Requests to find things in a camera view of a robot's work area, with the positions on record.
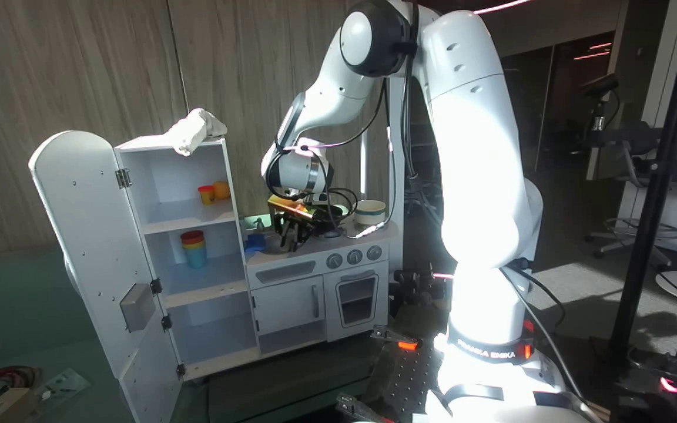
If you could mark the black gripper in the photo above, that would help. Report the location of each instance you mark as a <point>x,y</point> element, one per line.
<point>294,225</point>

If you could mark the black bowl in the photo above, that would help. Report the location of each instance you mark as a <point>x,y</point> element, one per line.
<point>331,225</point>

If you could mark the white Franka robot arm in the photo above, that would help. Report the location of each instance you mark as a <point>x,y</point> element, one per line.
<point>471,157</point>

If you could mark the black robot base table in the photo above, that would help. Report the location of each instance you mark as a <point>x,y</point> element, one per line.
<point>410,376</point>

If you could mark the white teal plastic bowl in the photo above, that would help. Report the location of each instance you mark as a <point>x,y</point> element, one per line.
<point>369,213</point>

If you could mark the white toy kitchen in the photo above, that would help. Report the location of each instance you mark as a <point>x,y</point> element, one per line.
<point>293,271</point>

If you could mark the blue sponge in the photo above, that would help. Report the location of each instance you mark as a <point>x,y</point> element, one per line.
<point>255,246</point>

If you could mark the round gray stove knob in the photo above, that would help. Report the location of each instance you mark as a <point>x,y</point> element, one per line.
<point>352,258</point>
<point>374,253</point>
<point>335,259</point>

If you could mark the white toy cabinet door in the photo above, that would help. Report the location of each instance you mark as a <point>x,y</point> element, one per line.
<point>287,306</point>

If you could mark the white toy oven door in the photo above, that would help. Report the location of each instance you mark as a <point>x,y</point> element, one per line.
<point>357,296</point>

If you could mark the orange plastic cup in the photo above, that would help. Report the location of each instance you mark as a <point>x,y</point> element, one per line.
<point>221,192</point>

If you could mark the red yellow plastic cup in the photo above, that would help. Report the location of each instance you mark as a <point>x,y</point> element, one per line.
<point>206,195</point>

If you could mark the stacked colourful plastic cups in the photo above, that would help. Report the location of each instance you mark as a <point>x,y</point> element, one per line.
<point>193,249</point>

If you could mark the crumpled white cloth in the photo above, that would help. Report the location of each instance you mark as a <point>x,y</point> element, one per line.
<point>196,131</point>

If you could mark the small orange light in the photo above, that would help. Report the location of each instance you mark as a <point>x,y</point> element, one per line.
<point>407,345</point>

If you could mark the gray panel on fridge door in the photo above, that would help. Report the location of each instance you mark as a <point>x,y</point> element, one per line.
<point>136,306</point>

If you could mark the white toy fridge door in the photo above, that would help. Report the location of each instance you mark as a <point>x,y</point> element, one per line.
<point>87,259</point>

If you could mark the green foam mat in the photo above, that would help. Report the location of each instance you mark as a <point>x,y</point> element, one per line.
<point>17,314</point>

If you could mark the cardboard box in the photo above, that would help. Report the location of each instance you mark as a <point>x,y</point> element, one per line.
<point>0,407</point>

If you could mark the dark office chair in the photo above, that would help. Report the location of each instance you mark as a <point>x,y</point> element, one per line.
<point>636,145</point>

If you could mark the black tripod pole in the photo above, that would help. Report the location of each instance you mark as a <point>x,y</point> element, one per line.
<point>660,180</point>

